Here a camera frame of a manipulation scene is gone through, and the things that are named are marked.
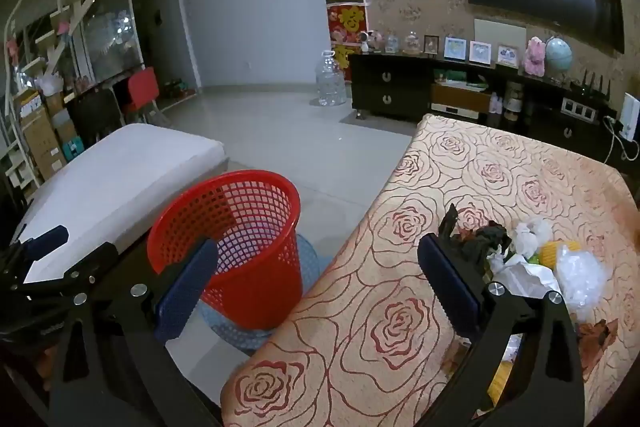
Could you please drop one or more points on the blue picture frame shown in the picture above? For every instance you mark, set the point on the blue picture frame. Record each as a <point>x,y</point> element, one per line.
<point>455,48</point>

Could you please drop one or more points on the dark chair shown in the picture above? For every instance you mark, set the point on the dark chair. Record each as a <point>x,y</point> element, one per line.
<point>95,114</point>

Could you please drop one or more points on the beige wall panel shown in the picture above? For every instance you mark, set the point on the beige wall panel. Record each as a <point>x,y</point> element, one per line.
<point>500,32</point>

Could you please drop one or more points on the white staircase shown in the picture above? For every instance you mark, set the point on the white staircase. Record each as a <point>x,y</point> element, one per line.
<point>80,2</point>

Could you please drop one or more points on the pale blue globe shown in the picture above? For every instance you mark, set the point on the pale blue globe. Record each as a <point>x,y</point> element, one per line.
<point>558,54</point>

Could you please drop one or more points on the row of shoes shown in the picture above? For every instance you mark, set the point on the row of shoes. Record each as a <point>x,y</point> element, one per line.
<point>177,89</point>

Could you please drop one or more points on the brown wooden box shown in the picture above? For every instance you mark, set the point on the brown wooden box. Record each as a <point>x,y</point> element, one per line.
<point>460,96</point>

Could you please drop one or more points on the white tower device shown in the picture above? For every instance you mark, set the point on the white tower device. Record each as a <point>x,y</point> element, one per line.
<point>631,117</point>

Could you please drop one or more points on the large yellow foam net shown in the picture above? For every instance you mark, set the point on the large yellow foam net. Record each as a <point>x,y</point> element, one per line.
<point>550,254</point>

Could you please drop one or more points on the small glass dome ornament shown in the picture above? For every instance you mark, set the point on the small glass dome ornament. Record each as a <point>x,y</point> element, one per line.
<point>391,43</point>

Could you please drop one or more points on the white socket panel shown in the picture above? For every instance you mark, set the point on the white socket panel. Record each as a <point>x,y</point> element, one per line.
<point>580,108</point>

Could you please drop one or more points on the large clear water bottle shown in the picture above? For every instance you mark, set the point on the large clear water bottle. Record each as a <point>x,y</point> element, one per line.
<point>330,82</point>

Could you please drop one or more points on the white set-top box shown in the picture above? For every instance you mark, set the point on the white set-top box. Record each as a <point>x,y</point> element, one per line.
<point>452,109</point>

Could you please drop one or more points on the small white bottle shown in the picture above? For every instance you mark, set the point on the small white bottle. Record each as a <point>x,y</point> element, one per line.
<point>499,104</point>
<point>493,104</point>

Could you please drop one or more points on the black television cabinet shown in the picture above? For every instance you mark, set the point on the black television cabinet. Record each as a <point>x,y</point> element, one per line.
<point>400,82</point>

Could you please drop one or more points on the red festive paper cutout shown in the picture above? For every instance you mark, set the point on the red festive paper cutout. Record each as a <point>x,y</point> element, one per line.
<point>342,56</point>

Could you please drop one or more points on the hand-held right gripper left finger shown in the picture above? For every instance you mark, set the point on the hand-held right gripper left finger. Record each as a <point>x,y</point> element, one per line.
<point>185,292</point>

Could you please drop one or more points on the stacked round tins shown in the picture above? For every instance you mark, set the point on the stacked round tins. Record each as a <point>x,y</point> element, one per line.
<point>512,99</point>

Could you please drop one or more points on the red chair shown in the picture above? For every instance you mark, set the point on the red chair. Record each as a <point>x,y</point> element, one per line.
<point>142,89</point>

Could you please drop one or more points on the small dark photo frame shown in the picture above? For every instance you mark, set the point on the small dark photo frame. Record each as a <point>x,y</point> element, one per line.
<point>431,45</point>

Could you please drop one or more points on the stack of cardboard boxes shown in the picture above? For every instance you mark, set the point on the stack of cardboard boxes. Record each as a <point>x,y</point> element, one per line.
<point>40,137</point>

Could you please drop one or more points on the brown crumpled wrapper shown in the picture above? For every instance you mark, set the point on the brown crumpled wrapper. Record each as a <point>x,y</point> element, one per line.
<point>597,339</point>

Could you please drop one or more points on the green flat package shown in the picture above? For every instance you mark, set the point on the green flat package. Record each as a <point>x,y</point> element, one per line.
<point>455,77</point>

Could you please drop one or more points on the black wifi router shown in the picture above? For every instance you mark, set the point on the black wifi router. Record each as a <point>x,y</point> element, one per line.
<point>590,91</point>

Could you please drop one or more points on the white picture frame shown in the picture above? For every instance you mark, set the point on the white picture frame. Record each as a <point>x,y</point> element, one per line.
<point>479,52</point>

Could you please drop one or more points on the blue round mat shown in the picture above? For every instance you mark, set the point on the blue round mat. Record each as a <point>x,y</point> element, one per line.
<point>307,262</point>

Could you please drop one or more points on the clear plastic bag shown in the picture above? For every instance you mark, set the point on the clear plastic bag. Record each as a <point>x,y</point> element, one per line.
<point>580,279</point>

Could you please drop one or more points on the white crumpled tissue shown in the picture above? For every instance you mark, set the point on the white crumpled tissue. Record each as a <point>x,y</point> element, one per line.
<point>520,239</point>
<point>542,229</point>

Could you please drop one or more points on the pale landscape picture frame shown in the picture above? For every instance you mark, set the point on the pale landscape picture frame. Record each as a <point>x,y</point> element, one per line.
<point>507,56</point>

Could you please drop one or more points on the red plastic mesh basket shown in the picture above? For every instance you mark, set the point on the red plastic mesh basket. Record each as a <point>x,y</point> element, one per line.
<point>250,267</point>

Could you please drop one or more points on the large glass dome ornament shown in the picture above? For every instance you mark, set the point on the large glass dome ornament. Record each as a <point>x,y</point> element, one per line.
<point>411,42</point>

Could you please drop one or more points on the white security camera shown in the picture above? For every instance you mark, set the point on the white security camera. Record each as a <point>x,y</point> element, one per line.
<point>366,38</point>

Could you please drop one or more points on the black wrapper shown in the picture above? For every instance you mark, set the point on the black wrapper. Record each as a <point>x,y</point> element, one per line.
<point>480,242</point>

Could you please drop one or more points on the pink plush toy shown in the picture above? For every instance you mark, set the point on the pink plush toy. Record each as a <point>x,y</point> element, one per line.
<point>534,57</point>

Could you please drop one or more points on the green wrapper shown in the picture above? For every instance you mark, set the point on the green wrapper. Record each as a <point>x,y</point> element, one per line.
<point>534,259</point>

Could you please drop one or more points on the glass sliding door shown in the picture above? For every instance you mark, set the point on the glass sliding door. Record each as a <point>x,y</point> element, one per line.
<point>107,42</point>

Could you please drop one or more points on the red festive wall poster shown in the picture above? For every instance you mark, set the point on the red festive wall poster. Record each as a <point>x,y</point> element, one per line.
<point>345,22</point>

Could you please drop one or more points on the white paper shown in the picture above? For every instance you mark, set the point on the white paper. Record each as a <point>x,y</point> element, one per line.
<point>520,279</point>

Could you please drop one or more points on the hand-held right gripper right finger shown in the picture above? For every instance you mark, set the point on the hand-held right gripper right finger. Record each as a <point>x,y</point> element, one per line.
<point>450,287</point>

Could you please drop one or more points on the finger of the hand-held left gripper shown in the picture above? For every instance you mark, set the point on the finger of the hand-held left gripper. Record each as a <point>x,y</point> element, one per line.
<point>45,240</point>
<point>95,263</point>

